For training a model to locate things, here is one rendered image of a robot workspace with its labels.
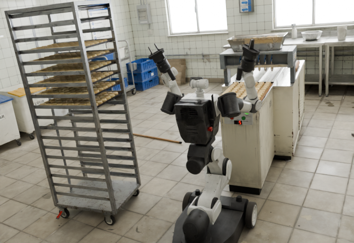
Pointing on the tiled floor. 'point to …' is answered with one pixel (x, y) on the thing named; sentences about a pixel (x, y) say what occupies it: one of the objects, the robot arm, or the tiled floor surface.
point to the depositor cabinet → (285, 109)
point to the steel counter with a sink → (346, 79)
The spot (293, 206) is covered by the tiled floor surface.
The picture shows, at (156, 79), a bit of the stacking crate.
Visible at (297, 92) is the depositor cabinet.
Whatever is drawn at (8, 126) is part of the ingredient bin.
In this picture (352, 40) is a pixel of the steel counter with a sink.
